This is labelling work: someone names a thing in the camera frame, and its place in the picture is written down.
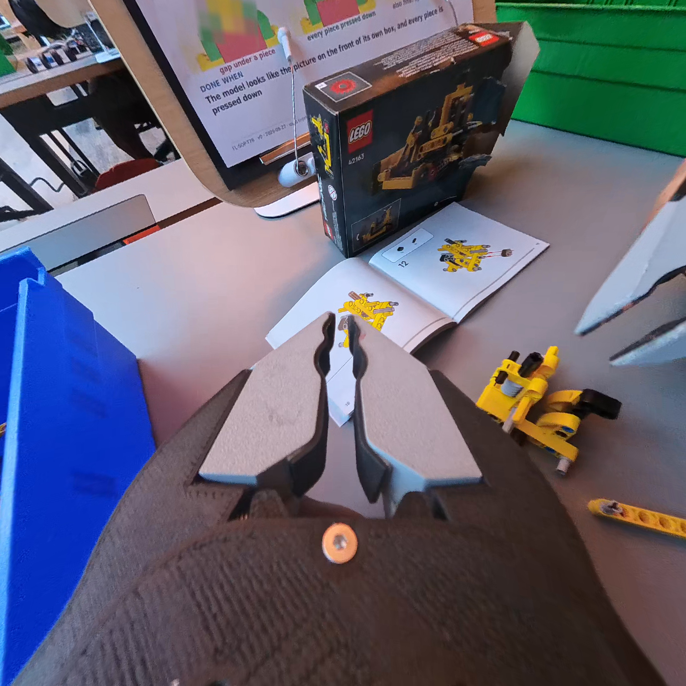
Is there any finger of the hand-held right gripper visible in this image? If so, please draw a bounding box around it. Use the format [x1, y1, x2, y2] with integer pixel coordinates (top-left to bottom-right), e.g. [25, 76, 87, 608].
[573, 182, 686, 337]
[610, 316, 686, 367]

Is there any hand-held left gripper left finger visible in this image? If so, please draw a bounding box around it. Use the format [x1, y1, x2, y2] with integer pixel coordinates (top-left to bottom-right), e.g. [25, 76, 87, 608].
[197, 312, 337, 499]

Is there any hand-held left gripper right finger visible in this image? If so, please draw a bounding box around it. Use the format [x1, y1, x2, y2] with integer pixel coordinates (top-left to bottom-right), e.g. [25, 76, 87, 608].
[339, 315, 484, 518]

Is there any yellow lego beam with pin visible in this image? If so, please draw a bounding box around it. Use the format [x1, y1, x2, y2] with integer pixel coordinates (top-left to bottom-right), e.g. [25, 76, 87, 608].
[588, 498, 686, 538]

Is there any yellow lego assembly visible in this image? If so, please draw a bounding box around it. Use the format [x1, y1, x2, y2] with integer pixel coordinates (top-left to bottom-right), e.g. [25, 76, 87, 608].
[476, 346, 622, 477]

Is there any open lego instruction booklet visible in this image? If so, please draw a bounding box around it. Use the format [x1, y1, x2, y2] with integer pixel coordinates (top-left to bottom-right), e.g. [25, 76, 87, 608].
[265, 202, 551, 428]

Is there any black lego set box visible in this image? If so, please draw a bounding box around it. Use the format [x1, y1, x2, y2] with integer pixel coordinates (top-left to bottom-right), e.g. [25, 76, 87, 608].
[303, 21, 541, 259]

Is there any blue plastic bin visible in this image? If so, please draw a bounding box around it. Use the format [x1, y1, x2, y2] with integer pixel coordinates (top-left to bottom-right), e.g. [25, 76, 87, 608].
[0, 247, 156, 686]

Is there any green plastic crate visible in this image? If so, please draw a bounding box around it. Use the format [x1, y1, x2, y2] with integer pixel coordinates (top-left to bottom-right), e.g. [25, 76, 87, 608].
[496, 0, 686, 157]

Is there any grey metal panel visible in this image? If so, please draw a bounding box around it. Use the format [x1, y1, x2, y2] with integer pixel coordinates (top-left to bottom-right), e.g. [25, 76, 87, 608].
[0, 194, 157, 269]

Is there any red stool seat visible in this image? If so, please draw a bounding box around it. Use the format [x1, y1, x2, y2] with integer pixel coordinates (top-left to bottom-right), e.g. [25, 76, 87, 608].
[95, 159, 161, 193]

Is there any metal rod stand white tip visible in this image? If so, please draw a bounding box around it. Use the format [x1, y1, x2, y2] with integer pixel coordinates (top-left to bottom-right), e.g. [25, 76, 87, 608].
[276, 27, 317, 188]

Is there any wooden table with black legs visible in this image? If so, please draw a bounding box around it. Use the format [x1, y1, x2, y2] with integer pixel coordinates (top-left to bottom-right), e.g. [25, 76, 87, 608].
[0, 51, 178, 215]

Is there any row of small dark rolls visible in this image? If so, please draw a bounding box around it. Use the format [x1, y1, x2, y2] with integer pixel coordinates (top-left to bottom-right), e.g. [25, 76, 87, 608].
[26, 44, 80, 74]

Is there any monitor with wooden frame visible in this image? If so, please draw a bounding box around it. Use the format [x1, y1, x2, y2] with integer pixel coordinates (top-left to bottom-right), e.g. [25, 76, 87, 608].
[88, 0, 496, 218]

